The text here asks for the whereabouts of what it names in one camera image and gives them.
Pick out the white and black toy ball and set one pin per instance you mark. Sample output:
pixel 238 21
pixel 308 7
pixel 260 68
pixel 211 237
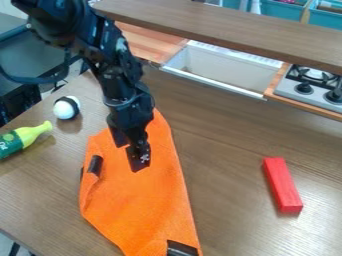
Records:
pixel 67 107

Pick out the teal bin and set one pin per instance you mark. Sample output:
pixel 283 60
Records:
pixel 285 8
pixel 327 15

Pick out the orange cloth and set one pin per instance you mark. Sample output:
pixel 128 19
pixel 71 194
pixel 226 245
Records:
pixel 133 203

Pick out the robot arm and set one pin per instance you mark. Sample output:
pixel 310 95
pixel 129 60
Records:
pixel 95 40

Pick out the black desk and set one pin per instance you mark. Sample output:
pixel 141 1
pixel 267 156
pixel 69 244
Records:
pixel 22 63

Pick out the toy stove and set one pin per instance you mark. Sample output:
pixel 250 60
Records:
pixel 311 87

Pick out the brown wooden shelf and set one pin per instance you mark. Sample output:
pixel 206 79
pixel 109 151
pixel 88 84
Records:
pixel 231 28

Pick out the red block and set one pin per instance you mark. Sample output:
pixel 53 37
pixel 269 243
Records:
pixel 282 185

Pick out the yellow and green toy bottle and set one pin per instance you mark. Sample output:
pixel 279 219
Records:
pixel 20 138

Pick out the toy sink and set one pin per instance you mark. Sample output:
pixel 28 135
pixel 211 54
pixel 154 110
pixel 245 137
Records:
pixel 222 68

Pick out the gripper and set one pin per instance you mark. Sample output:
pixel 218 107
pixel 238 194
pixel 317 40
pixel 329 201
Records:
pixel 131 115

